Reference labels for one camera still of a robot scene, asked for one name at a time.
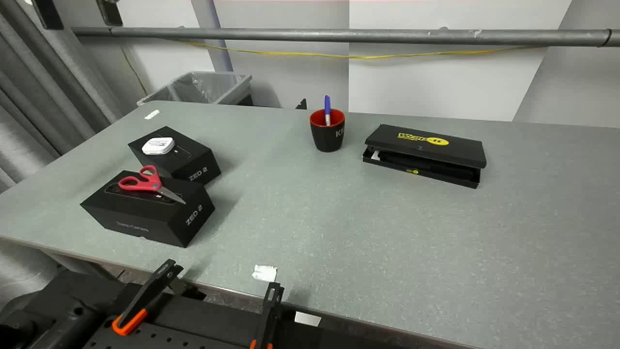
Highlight red and black mug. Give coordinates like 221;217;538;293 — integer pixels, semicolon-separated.
308;107;347;153

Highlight flat black box yellow logo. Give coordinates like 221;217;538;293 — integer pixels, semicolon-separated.
360;122;488;190

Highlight small black cardboard box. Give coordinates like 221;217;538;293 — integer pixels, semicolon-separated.
126;124;223;186

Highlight grey plastic bin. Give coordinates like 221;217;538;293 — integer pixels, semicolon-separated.
135;70;256;109

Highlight white label sticker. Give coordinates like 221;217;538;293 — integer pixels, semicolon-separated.
292;310;323;330

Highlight black orange bar clamp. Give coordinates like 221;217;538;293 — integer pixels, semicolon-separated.
110;258;184;339
250;281;287;349

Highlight small white square device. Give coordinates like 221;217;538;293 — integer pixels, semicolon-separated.
139;136;176;157

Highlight grey horizontal metal pipe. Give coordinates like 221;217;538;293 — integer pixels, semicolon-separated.
70;25;620;48

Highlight grey upright metal pole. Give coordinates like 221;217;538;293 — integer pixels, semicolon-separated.
190;0;236;74

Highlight large black cardboard box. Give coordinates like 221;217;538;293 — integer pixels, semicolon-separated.
79;169;217;250

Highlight yellow cable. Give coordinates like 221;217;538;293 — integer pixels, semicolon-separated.
161;39;538;66

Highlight red handled scissors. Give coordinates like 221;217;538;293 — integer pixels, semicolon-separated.
116;165;188;207

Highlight black bracket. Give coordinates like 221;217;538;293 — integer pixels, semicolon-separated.
95;0;124;27

